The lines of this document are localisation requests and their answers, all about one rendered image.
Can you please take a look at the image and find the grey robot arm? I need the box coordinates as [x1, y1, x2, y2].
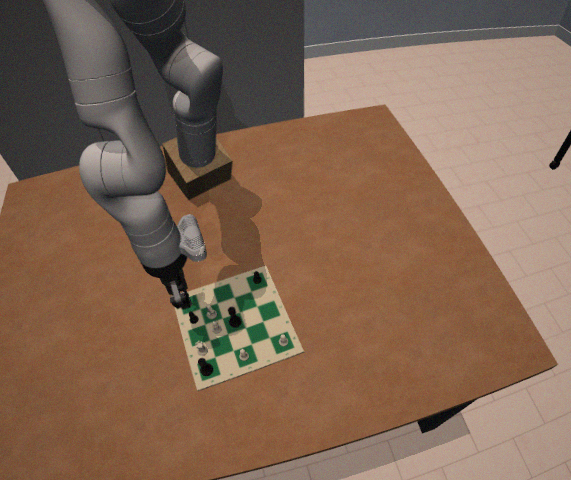
[42, 0, 223, 268]

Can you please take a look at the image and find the green and cream chessboard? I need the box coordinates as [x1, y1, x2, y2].
[175, 266, 304, 391]

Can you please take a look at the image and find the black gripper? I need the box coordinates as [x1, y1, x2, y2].
[140, 254, 192, 310]

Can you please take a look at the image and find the white rook chess piece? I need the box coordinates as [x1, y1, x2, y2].
[195, 341, 208, 356]

